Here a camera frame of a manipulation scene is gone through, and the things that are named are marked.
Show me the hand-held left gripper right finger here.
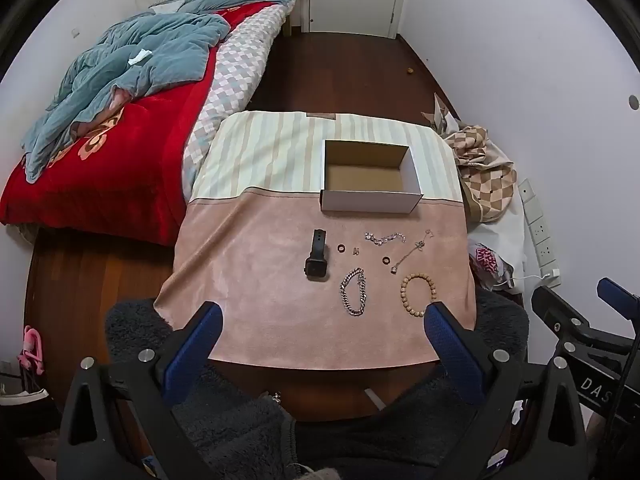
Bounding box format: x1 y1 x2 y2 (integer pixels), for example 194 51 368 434
424 301 590 480

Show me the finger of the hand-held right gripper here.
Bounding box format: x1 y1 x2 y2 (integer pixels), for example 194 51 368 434
531 286 603 343
596 276 640 321

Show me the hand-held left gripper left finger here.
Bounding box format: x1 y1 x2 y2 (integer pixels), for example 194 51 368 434
57 301 224 480

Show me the wooden bead bracelet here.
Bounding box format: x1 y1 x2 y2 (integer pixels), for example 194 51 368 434
399 273 432 318

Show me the silver pendant necklace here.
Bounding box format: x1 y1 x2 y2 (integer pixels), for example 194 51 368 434
390 229 435 275

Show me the thick silver chain bracelet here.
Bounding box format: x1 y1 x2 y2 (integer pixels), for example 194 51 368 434
340 268 368 317

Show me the thin silver bracelet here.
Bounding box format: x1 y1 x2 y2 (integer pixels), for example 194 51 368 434
364 231 407 247

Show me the black smartwatch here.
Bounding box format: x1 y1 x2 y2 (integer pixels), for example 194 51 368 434
305 229 328 280

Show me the white cardboard box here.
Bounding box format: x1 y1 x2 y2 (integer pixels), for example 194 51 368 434
320 139 425 215

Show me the white power strip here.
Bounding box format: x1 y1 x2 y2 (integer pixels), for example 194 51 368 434
517 177 562 289

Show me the white plastic bag red print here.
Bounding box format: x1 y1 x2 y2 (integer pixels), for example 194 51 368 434
467 210 527 292

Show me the dark grey fuzzy clothing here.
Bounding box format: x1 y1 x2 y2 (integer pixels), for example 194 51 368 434
105 290 531 480

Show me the pink and striped tablecloth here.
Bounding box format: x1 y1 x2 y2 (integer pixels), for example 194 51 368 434
152 110 478 372

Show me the brown checkered cloth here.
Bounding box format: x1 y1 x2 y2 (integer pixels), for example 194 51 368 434
442 125 518 223

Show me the pink plastic item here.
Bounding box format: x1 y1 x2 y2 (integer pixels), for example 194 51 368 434
17 325 47 377

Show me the dark shoe white sole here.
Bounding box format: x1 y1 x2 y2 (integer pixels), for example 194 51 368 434
0 386 51 407

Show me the bed with red blanket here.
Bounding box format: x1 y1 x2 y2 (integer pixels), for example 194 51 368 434
0 2 281 247

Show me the checkered bed sheet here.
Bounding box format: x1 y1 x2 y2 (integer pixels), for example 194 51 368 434
182 5 291 201

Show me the teal quilt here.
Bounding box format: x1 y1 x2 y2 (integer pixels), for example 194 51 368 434
20 0 297 183

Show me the white charger cable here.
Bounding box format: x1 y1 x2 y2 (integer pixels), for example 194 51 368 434
492 271 557 289

